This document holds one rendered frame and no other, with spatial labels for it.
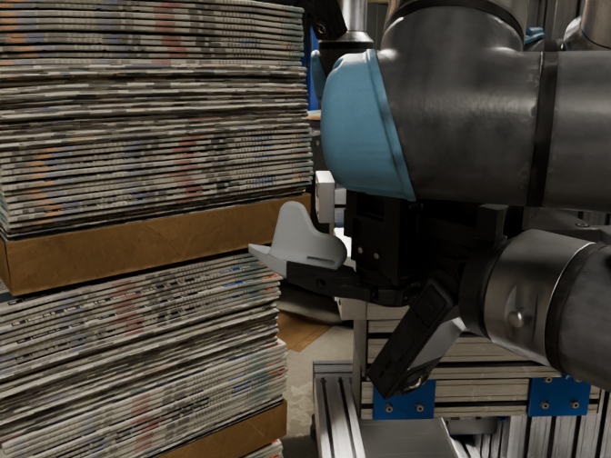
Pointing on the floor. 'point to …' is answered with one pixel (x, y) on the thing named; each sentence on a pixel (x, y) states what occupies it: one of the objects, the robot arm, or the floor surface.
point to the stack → (140, 360)
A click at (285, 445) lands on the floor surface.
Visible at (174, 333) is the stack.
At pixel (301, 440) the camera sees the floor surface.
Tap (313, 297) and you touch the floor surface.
